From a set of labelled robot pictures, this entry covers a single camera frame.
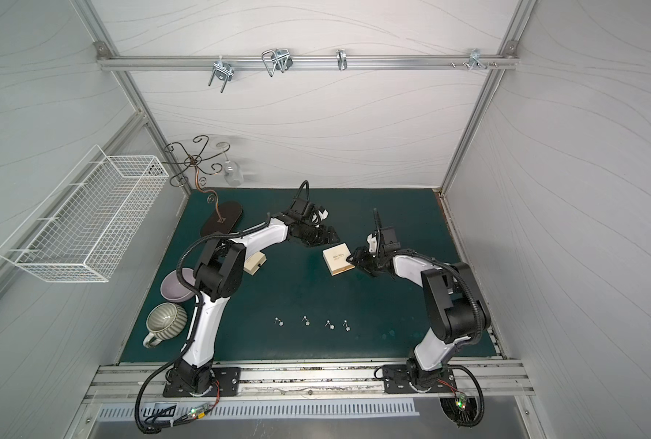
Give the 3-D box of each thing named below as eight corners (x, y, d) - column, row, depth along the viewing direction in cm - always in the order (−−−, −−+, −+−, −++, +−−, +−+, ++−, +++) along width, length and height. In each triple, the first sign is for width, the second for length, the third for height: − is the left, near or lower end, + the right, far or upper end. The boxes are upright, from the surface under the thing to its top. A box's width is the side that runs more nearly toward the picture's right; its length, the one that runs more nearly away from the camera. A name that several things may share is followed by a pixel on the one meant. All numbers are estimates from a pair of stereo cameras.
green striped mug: (154, 349, 80) (142, 343, 75) (157, 314, 86) (146, 307, 82) (187, 338, 82) (178, 332, 77) (187, 305, 88) (179, 297, 84)
